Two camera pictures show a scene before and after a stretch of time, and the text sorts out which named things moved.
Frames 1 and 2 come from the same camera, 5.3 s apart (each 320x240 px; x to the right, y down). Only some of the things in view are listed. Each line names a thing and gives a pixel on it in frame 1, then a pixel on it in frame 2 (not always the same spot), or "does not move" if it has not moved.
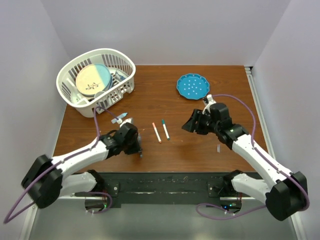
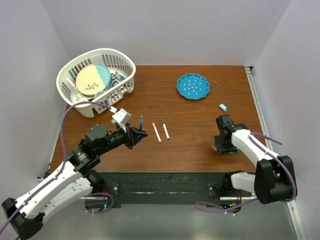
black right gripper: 190,125 → 221,150
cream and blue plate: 93,78 does not move
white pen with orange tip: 158,138 does not move
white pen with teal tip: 165,129 does not move
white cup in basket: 98,93 does not move
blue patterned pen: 139,145 → 141,121
